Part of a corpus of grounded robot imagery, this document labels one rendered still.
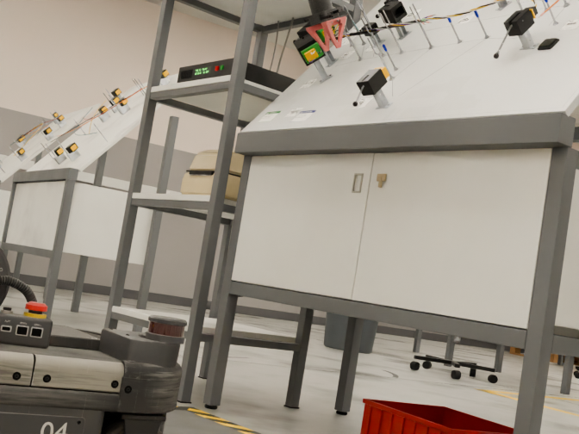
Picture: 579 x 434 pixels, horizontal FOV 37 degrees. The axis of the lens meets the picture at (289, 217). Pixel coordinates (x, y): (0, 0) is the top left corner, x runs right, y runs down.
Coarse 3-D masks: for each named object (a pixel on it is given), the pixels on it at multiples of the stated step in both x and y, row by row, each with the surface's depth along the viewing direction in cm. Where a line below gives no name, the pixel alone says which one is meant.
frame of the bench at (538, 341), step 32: (576, 160) 187; (544, 224) 186; (544, 256) 184; (224, 288) 272; (256, 288) 259; (544, 288) 183; (224, 320) 269; (352, 320) 306; (384, 320) 217; (416, 320) 209; (448, 320) 201; (544, 320) 182; (224, 352) 270; (352, 352) 304; (544, 352) 182; (576, 352) 189; (352, 384) 305; (544, 384) 182
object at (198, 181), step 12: (204, 156) 298; (216, 156) 293; (240, 156) 291; (192, 168) 300; (204, 168) 295; (240, 168) 291; (192, 180) 295; (204, 180) 290; (228, 180) 288; (192, 192) 294; (204, 192) 289; (228, 192) 288
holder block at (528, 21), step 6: (516, 12) 215; (522, 12) 213; (528, 12) 213; (510, 18) 214; (516, 18) 212; (522, 18) 212; (528, 18) 213; (504, 24) 214; (510, 24) 213; (516, 24) 212; (522, 24) 212; (528, 24) 213; (510, 30) 214; (516, 30) 213; (522, 30) 212
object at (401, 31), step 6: (384, 6) 268; (390, 6) 264; (396, 6) 263; (402, 6) 264; (378, 12) 268; (390, 12) 262; (396, 12) 267; (402, 12) 266; (384, 18) 267; (390, 18) 265; (396, 18) 264; (396, 30) 269; (402, 30) 270; (402, 36) 269
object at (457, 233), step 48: (384, 192) 225; (432, 192) 212; (480, 192) 201; (528, 192) 190; (384, 240) 222; (432, 240) 210; (480, 240) 198; (528, 240) 188; (384, 288) 219; (432, 288) 207; (480, 288) 196; (528, 288) 186
